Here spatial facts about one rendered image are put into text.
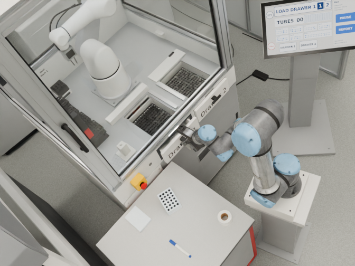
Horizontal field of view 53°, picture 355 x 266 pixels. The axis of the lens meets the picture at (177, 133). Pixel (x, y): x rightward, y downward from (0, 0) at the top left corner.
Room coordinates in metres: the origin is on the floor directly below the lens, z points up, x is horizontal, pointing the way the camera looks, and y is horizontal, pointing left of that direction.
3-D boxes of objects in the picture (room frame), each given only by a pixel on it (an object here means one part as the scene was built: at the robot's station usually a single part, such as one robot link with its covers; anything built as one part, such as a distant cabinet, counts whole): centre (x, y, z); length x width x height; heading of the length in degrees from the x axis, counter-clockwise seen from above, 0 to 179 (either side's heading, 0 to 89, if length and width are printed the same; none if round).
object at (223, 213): (0.65, -0.06, 0.78); 0.07 x 0.07 x 0.04
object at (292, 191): (0.67, -0.40, 0.89); 0.15 x 0.15 x 0.10
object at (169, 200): (0.85, 0.18, 0.78); 0.12 x 0.08 x 0.04; 11
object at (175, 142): (1.13, 0.00, 0.87); 0.29 x 0.02 x 0.11; 119
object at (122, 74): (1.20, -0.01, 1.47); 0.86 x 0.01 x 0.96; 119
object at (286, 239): (0.66, -0.40, 0.38); 0.30 x 0.30 x 0.76; 44
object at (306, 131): (1.37, -0.91, 0.51); 0.50 x 0.45 x 1.02; 158
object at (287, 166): (0.66, -0.39, 1.00); 0.13 x 0.12 x 0.14; 118
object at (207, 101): (1.30, -0.26, 0.87); 0.29 x 0.02 x 0.11; 119
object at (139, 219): (0.83, 0.37, 0.77); 0.13 x 0.09 x 0.02; 29
